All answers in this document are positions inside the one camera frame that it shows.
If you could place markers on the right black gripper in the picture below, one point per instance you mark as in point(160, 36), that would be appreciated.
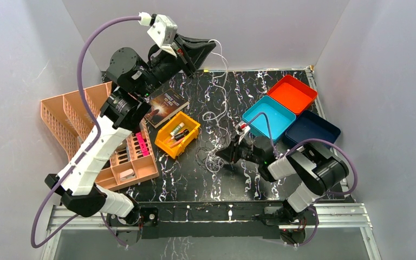
point(234, 148)

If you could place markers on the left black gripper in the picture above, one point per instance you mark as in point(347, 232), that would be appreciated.
point(180, 52)

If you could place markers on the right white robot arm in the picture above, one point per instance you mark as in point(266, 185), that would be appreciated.
point(318, 168)

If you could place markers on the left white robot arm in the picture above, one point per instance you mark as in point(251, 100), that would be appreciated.
point(134, 79)

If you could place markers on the black marker in bin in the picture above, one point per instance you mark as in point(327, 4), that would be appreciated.
point(180, 135)

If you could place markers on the green white glue stick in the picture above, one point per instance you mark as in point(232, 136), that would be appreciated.
point(177, 129)

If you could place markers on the yellow plastic bin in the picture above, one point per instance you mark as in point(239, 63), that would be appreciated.
point(175, 148)

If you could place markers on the teal square tray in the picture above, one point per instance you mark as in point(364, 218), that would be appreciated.
point(279, 118)

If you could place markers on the dark paperback book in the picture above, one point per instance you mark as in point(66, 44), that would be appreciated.
point(165, 106)

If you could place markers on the navy square tray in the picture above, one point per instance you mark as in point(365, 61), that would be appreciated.
point(310, 125)

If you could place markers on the orange square tray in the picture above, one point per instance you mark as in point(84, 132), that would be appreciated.
point(293, 94)

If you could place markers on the peach plastic file organizer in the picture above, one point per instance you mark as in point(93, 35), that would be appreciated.
point(69, 122)

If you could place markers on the white tape dispenser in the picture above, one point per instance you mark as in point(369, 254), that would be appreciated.
point(127, 175)

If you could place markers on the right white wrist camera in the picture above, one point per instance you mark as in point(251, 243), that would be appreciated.
point(242, 129)

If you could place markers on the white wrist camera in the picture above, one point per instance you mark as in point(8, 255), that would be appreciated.
point(242, 129)
point(163, 31)

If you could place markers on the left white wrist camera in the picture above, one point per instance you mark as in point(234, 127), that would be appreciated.
point(163, 31)

